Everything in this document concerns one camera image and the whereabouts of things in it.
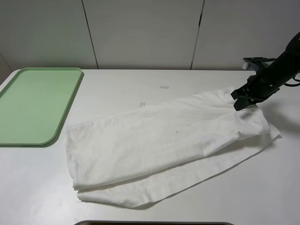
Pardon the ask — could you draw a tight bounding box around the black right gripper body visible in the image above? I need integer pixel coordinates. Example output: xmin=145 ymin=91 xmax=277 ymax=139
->
xmin=243 ymin=67 xmax=281 ymax=103

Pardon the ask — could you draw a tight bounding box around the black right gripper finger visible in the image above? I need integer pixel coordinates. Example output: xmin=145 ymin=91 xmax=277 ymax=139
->
xmin=233 ymin=97 xmax=256 ymax=111
xmin=231 ymin=85 xmax=251 ymax=98

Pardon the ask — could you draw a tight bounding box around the white short sleeve shirt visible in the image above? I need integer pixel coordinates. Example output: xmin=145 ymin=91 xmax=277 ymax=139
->
xmin=66 ymin=90 xmax=280 ymax=208

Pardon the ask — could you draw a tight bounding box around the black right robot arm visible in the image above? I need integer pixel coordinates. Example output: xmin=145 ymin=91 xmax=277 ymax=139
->
xmin=231 ymin=34 xmax=300 ymax=111

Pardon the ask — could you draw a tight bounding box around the green plastic tray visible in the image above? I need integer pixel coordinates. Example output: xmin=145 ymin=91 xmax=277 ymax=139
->
xmin=0 ymin=67 xmax=83 ymax=147

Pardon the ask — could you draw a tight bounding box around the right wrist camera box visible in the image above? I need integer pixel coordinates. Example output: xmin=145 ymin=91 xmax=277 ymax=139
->
xmin=241 ymin=57 xmax=276 ymax=71

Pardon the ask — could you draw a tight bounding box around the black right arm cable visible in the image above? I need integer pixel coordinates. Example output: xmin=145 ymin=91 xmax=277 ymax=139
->
xmin=285 ymin=72 xmax=300 ymax=88

